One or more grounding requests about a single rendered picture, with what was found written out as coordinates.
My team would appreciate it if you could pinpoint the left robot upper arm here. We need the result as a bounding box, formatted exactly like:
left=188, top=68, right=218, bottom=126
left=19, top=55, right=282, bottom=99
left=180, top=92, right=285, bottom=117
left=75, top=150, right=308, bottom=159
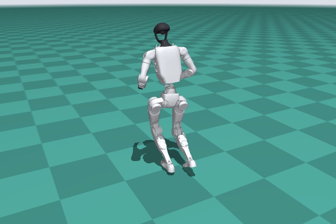
left=139, top=49, right=155, bottom=83

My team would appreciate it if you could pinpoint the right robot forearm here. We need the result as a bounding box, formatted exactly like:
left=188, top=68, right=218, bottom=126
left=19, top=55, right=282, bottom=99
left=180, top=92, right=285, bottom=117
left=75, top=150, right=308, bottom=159
left=180, top=70, right=190, bottom=80

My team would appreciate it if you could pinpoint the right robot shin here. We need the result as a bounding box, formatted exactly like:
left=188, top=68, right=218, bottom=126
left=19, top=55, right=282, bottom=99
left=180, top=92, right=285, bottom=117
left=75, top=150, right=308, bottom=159
left=175, top=127, right=192, bottom=162

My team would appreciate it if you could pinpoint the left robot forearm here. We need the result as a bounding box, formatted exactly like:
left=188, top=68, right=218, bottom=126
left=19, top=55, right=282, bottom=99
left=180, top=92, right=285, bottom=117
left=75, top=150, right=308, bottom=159
left=138, top=74, right=146, bottom=89

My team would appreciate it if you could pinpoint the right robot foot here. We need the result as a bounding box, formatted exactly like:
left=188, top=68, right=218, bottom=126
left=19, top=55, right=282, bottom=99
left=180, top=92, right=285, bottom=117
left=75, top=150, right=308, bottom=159
left=183, top=159, right=196, bottom=167

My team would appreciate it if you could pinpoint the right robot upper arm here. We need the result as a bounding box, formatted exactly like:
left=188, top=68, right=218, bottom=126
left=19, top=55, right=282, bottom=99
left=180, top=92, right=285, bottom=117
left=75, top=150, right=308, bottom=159
left=179, top=47, right=197, bottom=76

